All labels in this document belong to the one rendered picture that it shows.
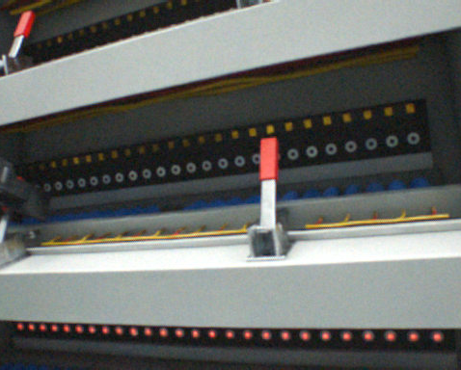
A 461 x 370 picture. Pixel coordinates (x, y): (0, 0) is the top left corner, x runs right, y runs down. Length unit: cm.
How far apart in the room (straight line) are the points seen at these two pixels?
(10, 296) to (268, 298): 24
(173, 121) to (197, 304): 31
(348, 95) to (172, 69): 23
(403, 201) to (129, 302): 22
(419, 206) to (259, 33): 18
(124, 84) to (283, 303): 22
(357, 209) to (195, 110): 29
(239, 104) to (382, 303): 33
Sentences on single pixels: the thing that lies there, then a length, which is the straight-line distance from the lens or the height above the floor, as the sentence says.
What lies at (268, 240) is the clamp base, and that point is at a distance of 31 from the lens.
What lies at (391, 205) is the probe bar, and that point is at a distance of 34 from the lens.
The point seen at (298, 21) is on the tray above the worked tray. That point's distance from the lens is 32.
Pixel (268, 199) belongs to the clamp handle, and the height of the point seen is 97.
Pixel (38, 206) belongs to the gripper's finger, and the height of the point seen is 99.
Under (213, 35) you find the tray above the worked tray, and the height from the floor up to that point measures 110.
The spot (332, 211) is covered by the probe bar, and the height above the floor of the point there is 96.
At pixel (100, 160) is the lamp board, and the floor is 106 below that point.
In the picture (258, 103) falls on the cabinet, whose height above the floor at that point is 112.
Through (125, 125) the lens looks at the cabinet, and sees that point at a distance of 61.
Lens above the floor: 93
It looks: 11 degrees up
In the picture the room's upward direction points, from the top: 2 degrees counter-clockwise
